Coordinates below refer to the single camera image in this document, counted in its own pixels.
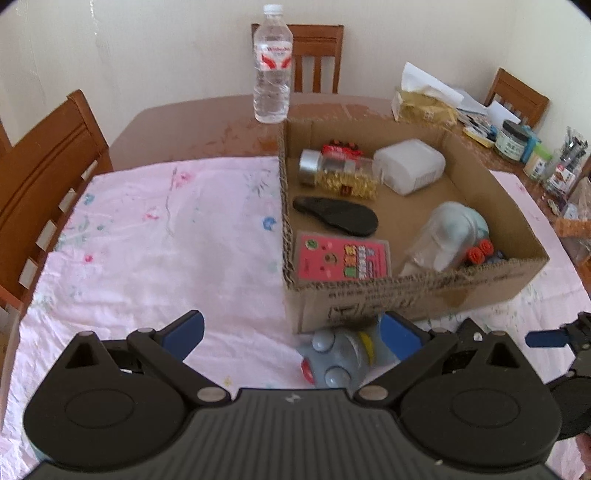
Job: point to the yellow notepad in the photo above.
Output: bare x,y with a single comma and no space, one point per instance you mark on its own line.
478,134

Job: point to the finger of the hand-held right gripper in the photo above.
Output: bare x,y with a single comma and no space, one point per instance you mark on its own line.
471,330
545,339

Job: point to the pile of white papers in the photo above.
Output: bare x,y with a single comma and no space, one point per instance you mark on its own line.
480,110

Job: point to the clear plastic cup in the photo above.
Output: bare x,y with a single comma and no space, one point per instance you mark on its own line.
438,240

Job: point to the golden tissue pack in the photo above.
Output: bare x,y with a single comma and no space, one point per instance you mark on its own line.
425,110

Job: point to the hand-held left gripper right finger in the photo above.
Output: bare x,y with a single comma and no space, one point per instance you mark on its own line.
399,337

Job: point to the clear plastic bag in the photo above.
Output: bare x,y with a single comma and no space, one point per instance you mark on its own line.
575,217

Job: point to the pink floral cloth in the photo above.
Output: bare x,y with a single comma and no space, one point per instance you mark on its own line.
161,240

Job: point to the wooden chair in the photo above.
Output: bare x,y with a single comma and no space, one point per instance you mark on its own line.
46,152
318,41
517,94

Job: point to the clear pen holder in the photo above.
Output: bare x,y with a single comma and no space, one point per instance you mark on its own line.
565,175

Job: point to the teal container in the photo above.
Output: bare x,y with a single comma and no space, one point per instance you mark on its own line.
533,138

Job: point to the black toy with red knobs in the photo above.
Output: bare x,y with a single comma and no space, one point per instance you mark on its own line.
480,251

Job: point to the grey toy with round buttons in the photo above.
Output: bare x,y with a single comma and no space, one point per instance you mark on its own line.
341,355

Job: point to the black shoe insole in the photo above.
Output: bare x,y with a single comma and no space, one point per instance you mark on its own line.
341,217

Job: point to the glass jar with black lid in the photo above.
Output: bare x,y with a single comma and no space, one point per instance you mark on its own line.
511,145

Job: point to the glass jar with silver lid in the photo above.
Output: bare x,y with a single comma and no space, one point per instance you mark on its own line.
323,164

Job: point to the cardboard box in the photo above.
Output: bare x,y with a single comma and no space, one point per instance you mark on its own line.
415,194

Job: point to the red snack packet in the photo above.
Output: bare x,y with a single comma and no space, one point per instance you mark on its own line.
339,150

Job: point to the green container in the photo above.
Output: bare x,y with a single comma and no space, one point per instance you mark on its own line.
538,164

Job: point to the pink card packet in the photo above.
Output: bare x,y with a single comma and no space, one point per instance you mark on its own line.
323,258

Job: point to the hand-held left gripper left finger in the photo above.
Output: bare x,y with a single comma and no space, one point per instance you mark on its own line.
184,330

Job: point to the white plastic box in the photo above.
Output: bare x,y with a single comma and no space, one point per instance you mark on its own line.
406,168

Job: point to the clear plastic water bottle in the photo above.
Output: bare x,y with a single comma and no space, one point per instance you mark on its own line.
272,92

